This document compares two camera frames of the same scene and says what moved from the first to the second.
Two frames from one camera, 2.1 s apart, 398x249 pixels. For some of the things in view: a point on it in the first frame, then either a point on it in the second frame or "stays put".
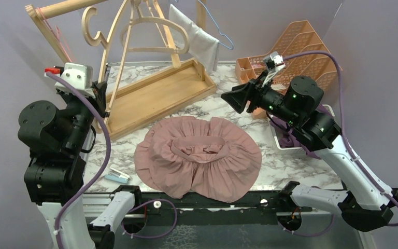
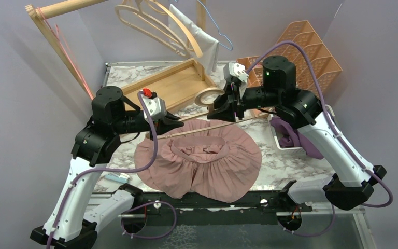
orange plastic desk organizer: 303,55 stays put
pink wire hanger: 56,32 stays put
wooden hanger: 98,40 → 199,102
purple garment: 284,133 stays put
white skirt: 202,46 stays put
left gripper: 100,87 → 166,122
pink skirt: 216,160 stays put
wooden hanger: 175,57 → 185,24
